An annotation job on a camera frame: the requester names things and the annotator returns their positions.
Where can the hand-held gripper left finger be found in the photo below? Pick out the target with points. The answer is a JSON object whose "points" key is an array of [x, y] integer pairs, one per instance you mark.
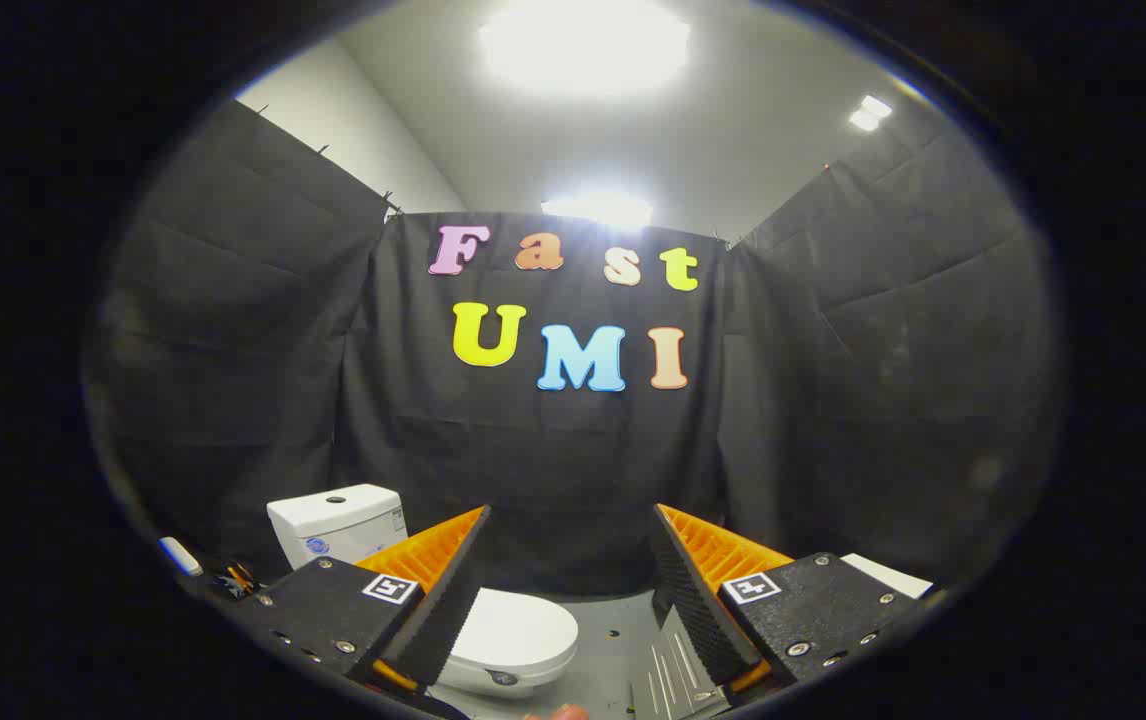
{"points": [[453, 610]]}

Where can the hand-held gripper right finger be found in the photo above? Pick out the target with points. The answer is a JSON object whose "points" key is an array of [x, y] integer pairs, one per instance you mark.
{"points": [[688, 600]]}

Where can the white toilet lid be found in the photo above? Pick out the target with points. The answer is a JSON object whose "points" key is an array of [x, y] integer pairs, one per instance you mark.
{"points": [[518, 630]]}

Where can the white toilet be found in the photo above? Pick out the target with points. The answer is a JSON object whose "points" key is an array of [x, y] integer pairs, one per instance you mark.
{"points": [[333, 525]]}

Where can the grey ribbed plastic cabinet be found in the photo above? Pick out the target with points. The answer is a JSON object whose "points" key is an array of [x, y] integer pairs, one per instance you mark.
{"points": [[678, 670]]}

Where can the black backdrop cloth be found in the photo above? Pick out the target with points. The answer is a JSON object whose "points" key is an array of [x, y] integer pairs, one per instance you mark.
{"points": [[553, 460]]}

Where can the small white plastic object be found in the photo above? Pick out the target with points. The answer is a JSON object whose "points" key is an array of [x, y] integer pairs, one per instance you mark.
{"points": [[180, 556]]}

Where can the narrow ceiling light panel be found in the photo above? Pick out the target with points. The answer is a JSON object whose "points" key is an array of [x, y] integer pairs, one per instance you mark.
{"points": [[598, 208]]}

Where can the small ceiling spotlight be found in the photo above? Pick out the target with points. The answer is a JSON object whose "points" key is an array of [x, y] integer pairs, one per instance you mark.
{"points": [[870, 112]]}

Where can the large ceiling light panel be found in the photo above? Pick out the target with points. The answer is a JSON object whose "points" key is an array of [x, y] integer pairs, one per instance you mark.
{"points": [[583, 45]]}

